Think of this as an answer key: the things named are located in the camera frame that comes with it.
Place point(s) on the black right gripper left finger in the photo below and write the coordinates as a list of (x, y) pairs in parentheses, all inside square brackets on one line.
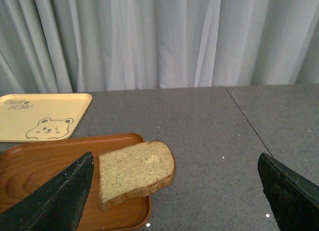
[(57, 205)]

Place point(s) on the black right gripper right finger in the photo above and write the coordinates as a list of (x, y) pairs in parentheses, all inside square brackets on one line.
[(294, 200)]

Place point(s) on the bread slice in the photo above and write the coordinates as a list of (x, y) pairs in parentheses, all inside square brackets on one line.
[(134, 172)]

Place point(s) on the brown wooden tray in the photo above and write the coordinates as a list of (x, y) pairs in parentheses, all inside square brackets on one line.
[(25, 167)]

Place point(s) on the yellow bear tray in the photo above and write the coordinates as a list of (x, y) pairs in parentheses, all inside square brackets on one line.
[(41, 117)]

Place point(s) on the grey curtain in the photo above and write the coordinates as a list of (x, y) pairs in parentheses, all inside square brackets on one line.
[(64, 46)]

